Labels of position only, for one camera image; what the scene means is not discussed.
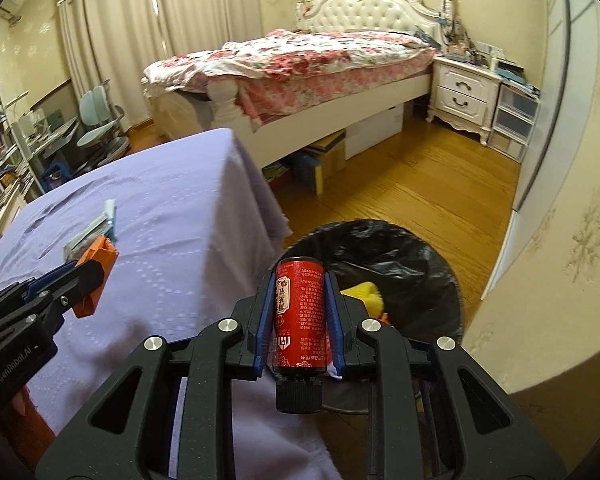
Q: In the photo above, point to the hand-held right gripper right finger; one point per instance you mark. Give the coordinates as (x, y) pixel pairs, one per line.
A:
(334, 330)

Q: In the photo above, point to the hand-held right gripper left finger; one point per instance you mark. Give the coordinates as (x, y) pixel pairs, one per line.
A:
(264, 330)

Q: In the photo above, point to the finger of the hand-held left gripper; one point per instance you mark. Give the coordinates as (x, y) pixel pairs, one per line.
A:
(50, 280)
(80, 285)

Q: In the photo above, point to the orange paper box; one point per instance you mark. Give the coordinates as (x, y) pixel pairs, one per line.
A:
(97, 265)

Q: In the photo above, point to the red bottle with black cap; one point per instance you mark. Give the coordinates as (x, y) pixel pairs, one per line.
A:
(300, 310)

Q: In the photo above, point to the bin with black liner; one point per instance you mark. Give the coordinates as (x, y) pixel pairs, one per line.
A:
(415, 280)

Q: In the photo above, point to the yellow foam net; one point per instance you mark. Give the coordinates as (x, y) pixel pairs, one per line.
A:
(362, 297)

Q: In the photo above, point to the orange fuzzy clothing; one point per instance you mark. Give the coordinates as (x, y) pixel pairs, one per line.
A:
(22, 405)

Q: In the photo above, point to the silver foil packet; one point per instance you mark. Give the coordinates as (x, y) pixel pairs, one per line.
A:
(87, 237)

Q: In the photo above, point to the teal tube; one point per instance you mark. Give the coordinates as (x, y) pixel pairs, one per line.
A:
(110, 215)

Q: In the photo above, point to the white wooden cabinet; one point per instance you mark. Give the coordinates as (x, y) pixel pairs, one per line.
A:
(0, 220)

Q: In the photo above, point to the white bookshelf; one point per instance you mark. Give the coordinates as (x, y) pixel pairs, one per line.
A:
(0, 150)

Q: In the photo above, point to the white study desk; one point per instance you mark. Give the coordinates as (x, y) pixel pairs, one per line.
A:
(50, 135)

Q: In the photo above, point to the pale green desk chair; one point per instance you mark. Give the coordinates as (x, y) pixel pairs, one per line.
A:
(100, 120)

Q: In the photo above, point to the cardboard box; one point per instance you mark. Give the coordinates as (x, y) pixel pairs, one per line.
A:
(330, 157)

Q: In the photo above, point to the white storage box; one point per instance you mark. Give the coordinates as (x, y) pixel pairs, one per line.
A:
(375, 132)

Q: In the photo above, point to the white nightstand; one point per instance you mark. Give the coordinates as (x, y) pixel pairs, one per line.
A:
(462, 92)

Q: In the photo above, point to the floral pink blanket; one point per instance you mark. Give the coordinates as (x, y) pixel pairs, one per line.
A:
(300, 60)

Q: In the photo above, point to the plastic drawer unit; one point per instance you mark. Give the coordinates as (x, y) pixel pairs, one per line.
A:
(515, 120)

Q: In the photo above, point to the beige curtain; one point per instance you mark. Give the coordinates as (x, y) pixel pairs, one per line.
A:
(190, 10)

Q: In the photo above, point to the white bed with tufted headboard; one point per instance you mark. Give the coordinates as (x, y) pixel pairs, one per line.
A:
(370, 10)

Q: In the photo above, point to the wall air conditioner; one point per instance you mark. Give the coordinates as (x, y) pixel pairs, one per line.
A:
(15, 7)

